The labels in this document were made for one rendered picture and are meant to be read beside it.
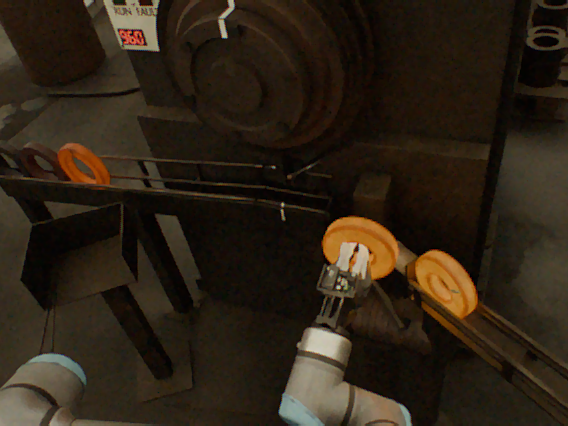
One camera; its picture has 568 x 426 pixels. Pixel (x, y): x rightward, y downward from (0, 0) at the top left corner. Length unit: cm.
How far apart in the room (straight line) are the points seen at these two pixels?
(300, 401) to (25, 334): 163
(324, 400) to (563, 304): 134
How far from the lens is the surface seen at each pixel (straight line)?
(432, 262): 111
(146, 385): 196
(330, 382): 91
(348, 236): 101
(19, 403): 87
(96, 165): 169
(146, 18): 138
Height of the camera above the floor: 161
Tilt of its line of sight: 43 degrees down
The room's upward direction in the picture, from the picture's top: 11 degrees counter-clockwise
